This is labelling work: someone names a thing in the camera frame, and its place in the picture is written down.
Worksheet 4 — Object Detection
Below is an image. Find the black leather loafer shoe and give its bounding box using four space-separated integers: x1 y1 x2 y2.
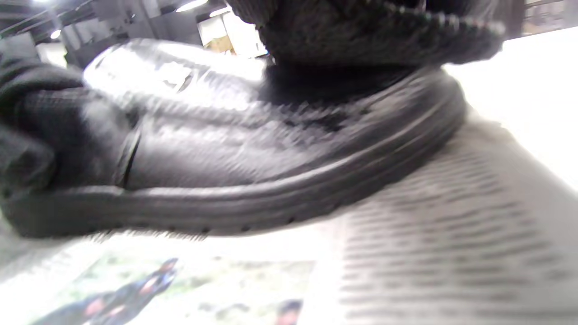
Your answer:
0 38 468 238

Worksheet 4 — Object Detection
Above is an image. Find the person's left hand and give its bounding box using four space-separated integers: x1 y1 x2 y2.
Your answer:
0 56 138 195

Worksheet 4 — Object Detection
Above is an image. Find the printed newspaper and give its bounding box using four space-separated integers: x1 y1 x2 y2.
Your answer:
0 113 578 325

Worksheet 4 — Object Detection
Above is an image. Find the red and grey polishing mitt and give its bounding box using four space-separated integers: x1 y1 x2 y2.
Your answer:
226 0 507 69

